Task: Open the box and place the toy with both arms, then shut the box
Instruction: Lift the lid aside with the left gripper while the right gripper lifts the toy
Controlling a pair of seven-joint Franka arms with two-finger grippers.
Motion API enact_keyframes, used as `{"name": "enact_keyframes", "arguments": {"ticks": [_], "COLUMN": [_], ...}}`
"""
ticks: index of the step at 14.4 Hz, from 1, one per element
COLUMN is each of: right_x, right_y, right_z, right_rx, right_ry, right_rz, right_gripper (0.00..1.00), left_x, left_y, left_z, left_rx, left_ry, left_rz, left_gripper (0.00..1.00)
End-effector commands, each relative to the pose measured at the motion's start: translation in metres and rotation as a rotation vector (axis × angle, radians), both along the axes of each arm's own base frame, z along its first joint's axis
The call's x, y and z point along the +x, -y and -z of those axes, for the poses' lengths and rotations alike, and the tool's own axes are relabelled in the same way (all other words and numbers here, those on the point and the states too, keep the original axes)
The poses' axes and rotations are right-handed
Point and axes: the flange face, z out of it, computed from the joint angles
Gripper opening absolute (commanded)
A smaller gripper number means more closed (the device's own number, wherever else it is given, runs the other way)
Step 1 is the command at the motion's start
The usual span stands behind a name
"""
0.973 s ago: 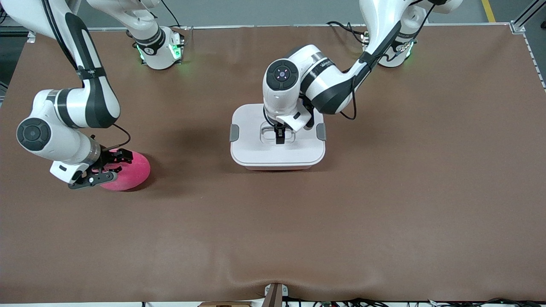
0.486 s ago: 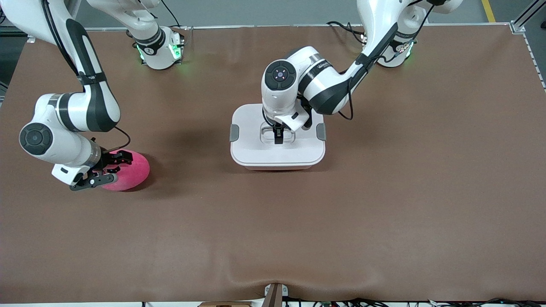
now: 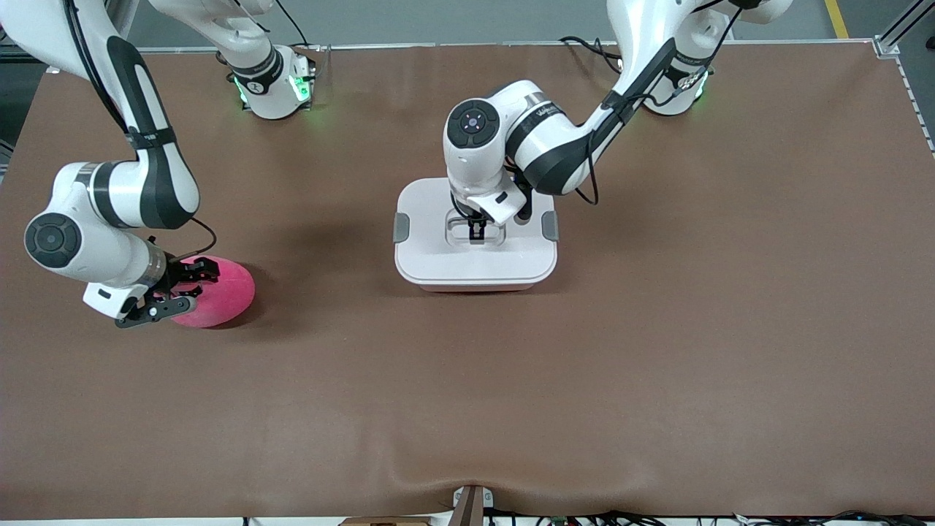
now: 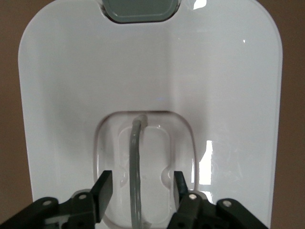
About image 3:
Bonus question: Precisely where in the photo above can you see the silver table edge rail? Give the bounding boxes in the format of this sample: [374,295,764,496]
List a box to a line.
[139,38,877,56]

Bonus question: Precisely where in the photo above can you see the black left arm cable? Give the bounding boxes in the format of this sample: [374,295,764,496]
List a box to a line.
[575,0,760,207]

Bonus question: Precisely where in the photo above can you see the pink translucent plastic box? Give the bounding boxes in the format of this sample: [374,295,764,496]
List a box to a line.
[416,280,541,294]

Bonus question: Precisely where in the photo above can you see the white box lid grey latches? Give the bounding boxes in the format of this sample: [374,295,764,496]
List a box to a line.
[393,177,560,287]

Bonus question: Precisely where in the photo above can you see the metal table clamp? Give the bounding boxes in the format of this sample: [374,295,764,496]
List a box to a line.
[451,484,495,526]

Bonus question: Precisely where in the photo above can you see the black left base cables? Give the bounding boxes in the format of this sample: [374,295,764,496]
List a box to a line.
[558,34,625,75]

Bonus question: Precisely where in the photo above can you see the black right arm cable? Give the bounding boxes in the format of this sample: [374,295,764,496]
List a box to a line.
[62,0,219,259]

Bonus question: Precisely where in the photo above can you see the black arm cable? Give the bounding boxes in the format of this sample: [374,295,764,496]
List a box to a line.
[62,0,219,259]
[575,0,760,207]

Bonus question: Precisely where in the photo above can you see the brown table mat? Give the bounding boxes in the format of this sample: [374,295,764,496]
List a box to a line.
[0,42,935,521]

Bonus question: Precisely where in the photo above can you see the pink plush toy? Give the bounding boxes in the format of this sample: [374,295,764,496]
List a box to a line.
[169,256,256,329]

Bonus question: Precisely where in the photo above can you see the aluminium frame with corner bracket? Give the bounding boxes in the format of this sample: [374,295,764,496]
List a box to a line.
[0,40,66,75]
[873,0,935,158]

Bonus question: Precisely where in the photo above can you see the black right base cable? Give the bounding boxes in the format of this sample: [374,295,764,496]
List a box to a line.
[272,0,313,49]

